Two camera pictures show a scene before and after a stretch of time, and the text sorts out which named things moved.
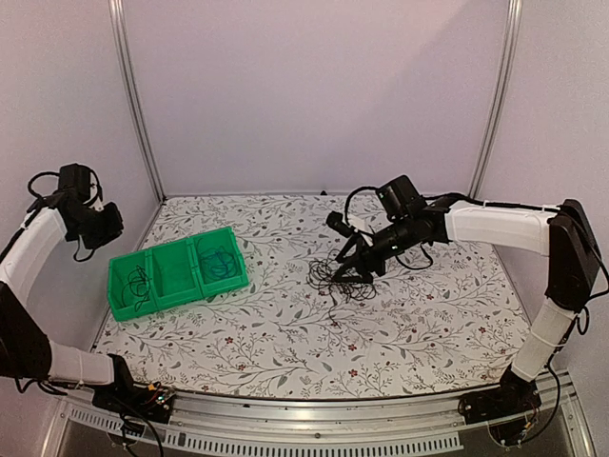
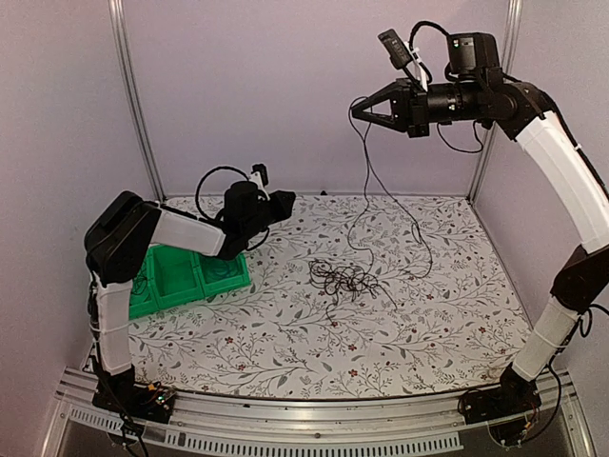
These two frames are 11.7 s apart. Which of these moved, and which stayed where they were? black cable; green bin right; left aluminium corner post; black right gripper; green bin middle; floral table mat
Moved: black right gripper; black cable
Stayed: green bin middle; green bin right; left aluminium corner post; floral table mat
